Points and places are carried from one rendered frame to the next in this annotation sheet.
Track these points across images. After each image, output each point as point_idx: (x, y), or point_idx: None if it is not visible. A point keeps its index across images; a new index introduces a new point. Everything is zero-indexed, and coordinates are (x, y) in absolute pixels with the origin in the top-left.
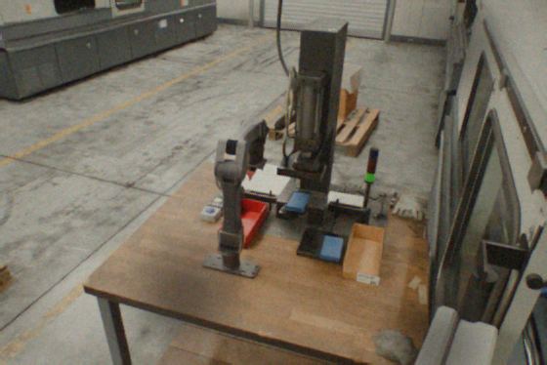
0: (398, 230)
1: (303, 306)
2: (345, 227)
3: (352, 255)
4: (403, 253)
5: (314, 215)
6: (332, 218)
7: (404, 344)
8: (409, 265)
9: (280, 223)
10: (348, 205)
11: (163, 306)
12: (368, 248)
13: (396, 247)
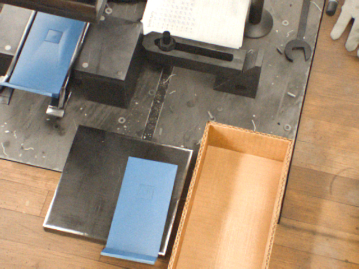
0: (337, 107)
1: None
2: (191, 107)
3: (198, 220)
4: (343, 199)
5: (99, 86)
6: (160, 69)
7: None
8: (354, 249)
9: (12, 101)
10: (198, 46)
11: None
12: (247, 189)
13: (323, 176)
